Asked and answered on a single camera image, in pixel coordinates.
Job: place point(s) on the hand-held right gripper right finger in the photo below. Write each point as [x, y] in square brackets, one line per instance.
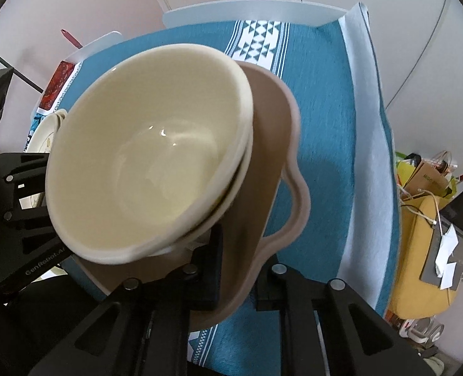
[270, 286]

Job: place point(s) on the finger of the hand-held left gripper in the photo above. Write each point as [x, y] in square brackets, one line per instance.
[14, 229]
[16, 170]

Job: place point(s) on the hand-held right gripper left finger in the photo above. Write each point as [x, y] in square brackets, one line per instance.
[209, 278]

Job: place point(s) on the cartoon print cream plate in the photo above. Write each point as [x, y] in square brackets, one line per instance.
[41, 137]

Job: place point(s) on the ribbed cream bowl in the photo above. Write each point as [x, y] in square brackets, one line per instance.
[242, 164]

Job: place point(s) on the small smooth cream bowl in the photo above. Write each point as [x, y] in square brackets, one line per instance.
[149, 156]

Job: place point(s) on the red packet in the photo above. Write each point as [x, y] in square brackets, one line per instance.
[57, 84]

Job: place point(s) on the black stand pole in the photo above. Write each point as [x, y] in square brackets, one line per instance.
[16, 72]

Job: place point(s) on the yellow chair with papers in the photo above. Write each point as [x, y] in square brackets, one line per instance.
[411, 262]

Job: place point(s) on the white chair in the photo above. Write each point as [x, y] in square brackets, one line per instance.
[255, 9]
[98, 45]

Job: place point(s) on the white round device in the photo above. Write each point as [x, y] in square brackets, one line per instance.
[423, 333]

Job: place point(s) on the blue patterned tablecloth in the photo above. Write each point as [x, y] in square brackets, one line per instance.
[325, 125]

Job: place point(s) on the white table underlay cloth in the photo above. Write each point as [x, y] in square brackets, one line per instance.
[368, 145]

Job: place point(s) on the yellow-green bag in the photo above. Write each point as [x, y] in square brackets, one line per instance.
[405, 170]

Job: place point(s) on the white paper tag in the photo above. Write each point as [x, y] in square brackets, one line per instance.
[447, 254]

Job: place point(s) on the brown paper bag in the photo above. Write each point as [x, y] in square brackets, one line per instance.
[427, 180]

